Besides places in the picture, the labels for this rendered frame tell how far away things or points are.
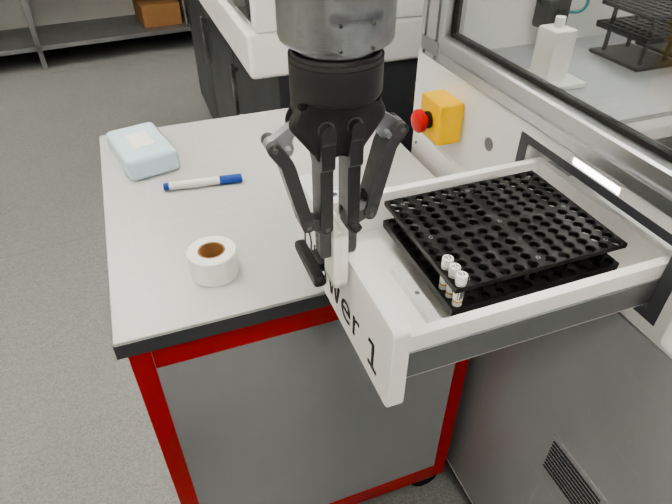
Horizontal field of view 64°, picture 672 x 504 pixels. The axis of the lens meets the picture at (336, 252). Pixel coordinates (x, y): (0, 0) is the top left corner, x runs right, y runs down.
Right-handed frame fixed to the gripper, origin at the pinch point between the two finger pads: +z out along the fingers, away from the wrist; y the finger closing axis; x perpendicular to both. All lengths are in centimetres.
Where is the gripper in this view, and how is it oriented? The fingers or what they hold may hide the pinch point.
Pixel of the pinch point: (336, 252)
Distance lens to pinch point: 54.1
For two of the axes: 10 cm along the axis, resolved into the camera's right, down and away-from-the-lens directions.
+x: -3.5, -5.8, 7.3
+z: 0.0, 7.8, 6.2
